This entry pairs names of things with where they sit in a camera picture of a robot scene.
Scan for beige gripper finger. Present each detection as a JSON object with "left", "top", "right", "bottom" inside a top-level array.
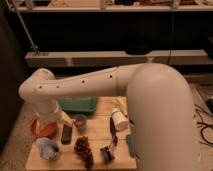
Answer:
[
  {"left": 36, "top": 122, "right": 46, "bottom": 134},
  {"left": 60, "top": 111, "right": 73, "bottom": 126}
]

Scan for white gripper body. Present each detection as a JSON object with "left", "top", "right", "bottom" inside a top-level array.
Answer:
[{"left": 35, "top": 109, "right": 60, "bottom": 125}]

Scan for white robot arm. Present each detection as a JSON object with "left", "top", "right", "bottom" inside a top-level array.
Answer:
[{"left": 19, "top": 63, "right": 201, "bottom": 171}]

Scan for orange bowl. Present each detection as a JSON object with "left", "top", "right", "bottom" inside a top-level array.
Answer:
[{"left": 30, "top": 119, "right": 57, "bottom": 139}]

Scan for green plastic tray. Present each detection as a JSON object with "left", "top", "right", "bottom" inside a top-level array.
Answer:
[{"left": 58, "top": 97, "right": 97, "bottom": 115}]

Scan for crumpled white cloth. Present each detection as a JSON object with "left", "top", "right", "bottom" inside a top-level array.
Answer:
[{"left": 35, "top": 137, "right": 59, "bottom": 160}]

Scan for brown grape bunch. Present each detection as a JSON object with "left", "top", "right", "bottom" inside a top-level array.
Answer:
[{"left": 74, "top": 136, "right": 94, "bottom": 170}]

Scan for black marker pen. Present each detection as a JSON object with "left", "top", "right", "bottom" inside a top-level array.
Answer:
[{"left": 110, "top": 117, "right": 118, "bottom": 145}]

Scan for white plastic bottle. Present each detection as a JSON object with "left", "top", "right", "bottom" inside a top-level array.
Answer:
[{"left": 111, "top": 108, "right": 128, "bottom": 131}]

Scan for pale banana toy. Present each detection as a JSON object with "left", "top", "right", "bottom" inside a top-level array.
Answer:
[{"left": 112, "top": 97, "right": 128, "bottom": 117}]

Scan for green sponge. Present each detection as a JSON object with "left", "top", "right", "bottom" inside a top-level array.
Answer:
[{"left": 126, "top": 134, "right": 134, "bottom": 158}]

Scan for metal diagonal pole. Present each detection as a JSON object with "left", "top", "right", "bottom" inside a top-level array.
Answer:
[{"left": 4, "top": 0, "right": 51, "bottom": 84}]

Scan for wooden shelf beam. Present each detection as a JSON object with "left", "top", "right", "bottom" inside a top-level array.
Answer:
[{"left": 25, "top": 50, "right": 213, "bottom": 67}]

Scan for black floor cables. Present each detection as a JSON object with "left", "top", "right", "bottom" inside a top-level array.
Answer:
[{"left": 194, "top": 96, "right": 213, "bottom": 148}]

